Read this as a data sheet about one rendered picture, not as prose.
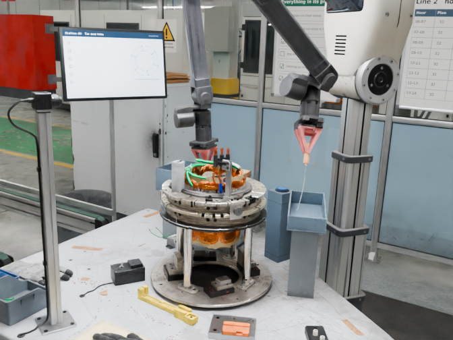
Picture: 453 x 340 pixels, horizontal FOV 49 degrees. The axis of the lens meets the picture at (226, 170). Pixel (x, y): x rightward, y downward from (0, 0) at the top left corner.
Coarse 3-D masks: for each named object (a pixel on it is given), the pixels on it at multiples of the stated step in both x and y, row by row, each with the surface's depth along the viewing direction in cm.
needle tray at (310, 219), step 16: (304, 192) 160; (304, 208) 156; (320, 208) 156; (288, 224) 138; (304, 224) 137; (320, 224) 136; (304, 240) 146; (304, 256) 147; (304, 272) 149; (288, 288) 151; (304, 288) 150
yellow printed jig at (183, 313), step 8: (144, 288) 147; (144, 296) 146; (152, 296) 146; (152, 304) 143; (160, 304) 141; (168, 304) 142; (176, 312) 137; (184, 312) 135; (184, 320) 135; (192, 320) 133
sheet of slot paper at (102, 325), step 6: (96, 324) 132; (102, 324) 132; (108, 324) 133; (114, 324) 133; (90, 330) 130; (96, 330) 130; (102, 330) 130; (108, 330) 130; (114, 330) 130; (120, 330) 130; (126, 330) 130; (78, 336) 127; (84, 336) 127; (90, 336) 127; (126, 336) 128; (144, 336) 128
